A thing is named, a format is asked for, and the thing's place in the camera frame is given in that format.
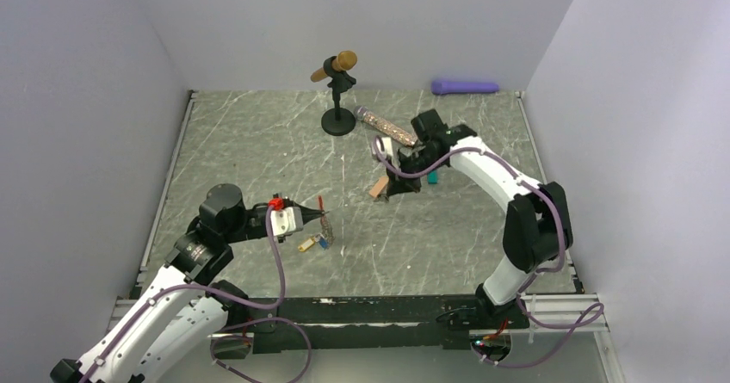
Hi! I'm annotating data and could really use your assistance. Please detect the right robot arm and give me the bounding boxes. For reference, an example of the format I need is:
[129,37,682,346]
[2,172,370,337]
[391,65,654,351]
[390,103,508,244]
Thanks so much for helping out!
[370,109,572,328]

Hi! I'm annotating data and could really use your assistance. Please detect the yellow key tag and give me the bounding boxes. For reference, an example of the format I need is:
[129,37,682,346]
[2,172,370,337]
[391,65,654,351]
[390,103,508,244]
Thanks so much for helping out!
[298,236,319,252]

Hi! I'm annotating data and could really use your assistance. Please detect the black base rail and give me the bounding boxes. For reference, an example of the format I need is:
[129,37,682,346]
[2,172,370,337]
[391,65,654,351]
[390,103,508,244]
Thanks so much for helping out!
[210,293,529,360]

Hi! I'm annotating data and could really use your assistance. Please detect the glitter silver microphone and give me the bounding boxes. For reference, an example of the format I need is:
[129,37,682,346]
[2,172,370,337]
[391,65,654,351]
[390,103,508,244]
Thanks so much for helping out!
[354,105,418,147]

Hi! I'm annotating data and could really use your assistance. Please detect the red handled key holder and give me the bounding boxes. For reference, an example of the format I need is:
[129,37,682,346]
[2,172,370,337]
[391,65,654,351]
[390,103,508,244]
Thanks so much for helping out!
[318,195,335,247]

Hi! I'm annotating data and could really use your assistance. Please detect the black microphone stand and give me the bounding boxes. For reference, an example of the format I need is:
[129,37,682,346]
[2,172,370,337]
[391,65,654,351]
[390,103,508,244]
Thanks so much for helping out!
[321,71,357,137]

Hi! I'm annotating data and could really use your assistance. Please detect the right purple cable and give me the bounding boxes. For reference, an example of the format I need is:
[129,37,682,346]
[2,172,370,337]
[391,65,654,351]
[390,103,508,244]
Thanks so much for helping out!
[373,135,606,370]

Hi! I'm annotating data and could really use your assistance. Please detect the small wooden block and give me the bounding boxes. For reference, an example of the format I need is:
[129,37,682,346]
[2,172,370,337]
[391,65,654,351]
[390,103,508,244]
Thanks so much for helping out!
[368,176,389,199]

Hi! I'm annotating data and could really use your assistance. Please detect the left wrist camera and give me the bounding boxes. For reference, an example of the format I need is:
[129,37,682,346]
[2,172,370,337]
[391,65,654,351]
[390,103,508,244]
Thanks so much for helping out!
[269,207,297,237]

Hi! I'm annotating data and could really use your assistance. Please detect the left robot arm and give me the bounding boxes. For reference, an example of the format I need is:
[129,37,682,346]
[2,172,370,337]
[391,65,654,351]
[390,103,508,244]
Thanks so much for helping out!
[50,183,326,382]

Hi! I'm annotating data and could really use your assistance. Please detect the gold microphone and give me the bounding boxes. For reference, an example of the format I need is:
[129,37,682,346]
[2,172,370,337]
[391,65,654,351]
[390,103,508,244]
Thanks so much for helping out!
[310,50,358,83]

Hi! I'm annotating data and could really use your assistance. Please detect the teal block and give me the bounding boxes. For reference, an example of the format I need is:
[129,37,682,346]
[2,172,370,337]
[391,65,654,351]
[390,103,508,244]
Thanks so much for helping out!
[426,170,438,185]

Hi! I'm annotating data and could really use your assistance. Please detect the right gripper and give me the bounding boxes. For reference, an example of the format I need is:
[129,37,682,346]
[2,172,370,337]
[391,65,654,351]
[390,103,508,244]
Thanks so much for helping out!
[386,148,444,196]

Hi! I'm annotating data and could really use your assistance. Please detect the purple microphone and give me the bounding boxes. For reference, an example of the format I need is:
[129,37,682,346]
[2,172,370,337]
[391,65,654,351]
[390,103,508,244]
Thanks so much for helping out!
[430,79,500,96]

